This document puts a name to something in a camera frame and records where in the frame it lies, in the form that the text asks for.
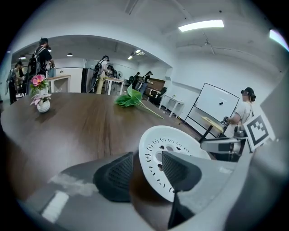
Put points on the wooden-top desk grey panel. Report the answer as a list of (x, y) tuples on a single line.
[(58, 77)]

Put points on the black cabinet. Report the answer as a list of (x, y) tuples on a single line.
[(87, 79)]

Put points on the green artificial leaf sprig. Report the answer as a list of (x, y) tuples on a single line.
[(128, 100)]

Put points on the pale pink flowers white pot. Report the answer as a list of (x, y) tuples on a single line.
[(43, 106)]

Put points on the black floor fan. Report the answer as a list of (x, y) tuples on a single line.
[(119, 75)]

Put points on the small yellow table black post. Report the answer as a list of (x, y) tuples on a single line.
[(212, 121)]

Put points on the wooden-top white table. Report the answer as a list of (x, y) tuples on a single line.
[(114, 79)]

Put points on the long ceiling light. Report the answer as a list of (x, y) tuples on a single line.
[(201, 25), (278, 38)]

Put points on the white cabinet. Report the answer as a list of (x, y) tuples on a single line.
[(72, 74)]

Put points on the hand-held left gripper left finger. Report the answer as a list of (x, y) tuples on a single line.
[(79, 180)]

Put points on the white desk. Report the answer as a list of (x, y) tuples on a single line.
[(171, 99)]

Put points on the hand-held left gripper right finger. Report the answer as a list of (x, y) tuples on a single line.
[(214, 178)]

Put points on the white rolling whiteboard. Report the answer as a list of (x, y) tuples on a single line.
[(214, 106)]

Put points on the white perforated steamer tray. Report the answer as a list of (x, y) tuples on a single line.
[(162, 137)]

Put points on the black pendant lamp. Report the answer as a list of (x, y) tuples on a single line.
[(22, 58), (69, 55)]

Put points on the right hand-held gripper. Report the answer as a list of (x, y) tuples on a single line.
[(258, 132)]

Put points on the brown wooden cabinet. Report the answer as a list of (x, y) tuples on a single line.
[(158, 84)]

